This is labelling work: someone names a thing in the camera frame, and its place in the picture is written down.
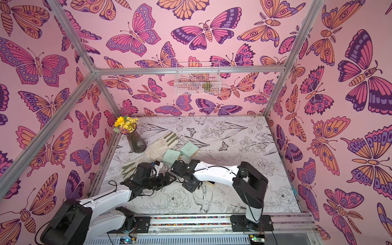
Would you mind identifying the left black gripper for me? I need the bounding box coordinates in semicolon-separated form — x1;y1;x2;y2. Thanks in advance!
142;172;177;190

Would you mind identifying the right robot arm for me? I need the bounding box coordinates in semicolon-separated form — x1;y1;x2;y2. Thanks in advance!
170;159;268;231

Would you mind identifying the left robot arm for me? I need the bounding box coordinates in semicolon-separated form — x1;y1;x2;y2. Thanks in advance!
36;163;177;245

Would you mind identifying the beige garden glove far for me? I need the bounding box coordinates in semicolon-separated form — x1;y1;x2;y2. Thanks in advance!
144;131;179;161

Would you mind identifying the beige garden glove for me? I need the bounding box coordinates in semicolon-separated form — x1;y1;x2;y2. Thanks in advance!
121;155;155;180
144;131;179;161

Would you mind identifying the beige garden glove near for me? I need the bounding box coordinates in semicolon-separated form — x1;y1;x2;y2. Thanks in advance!
121;155;155;180

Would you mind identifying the glass vase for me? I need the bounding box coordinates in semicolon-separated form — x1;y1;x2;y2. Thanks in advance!
126;130;147;153

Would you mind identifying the yellow flower bouquet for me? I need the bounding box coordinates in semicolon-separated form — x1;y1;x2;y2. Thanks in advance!
113;116;139;135

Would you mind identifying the green fruit in basket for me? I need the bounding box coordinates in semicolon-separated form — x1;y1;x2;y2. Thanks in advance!
202;81;214;93

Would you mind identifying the white wire basket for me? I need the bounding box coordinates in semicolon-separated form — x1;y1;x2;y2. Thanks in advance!
173;61;222;96

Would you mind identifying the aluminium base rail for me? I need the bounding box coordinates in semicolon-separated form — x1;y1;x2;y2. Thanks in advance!
61;212;316;236

